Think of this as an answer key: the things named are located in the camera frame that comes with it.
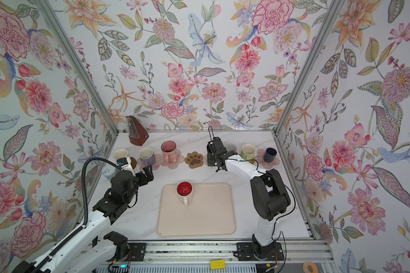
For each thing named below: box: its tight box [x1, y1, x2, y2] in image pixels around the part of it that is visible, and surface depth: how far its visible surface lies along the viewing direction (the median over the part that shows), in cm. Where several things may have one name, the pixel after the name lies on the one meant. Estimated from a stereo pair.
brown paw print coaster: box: [184, 151, 204, 169], surface depth 109 cm
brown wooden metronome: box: [126, 115, 150, 147], surface depth 112 cm
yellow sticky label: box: [210, 259, 226, 271], surface depth 71 cm
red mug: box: [175, 180, 194, 206], surface depth 88 cm
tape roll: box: [302, 261, 318, 273], surface depth 72 cm
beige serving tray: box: [156, 182, 237, 237], surface depth 86 cm
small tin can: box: [102, 162, 120, 181], surface depth 95 cm
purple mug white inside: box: [138, 146, 156, 166], surface depth 102 cm
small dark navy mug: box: [263, 147, 278, 163], surface depth 103 cm
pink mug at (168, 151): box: [160, 140, 177, 165], surface depth 100 cm
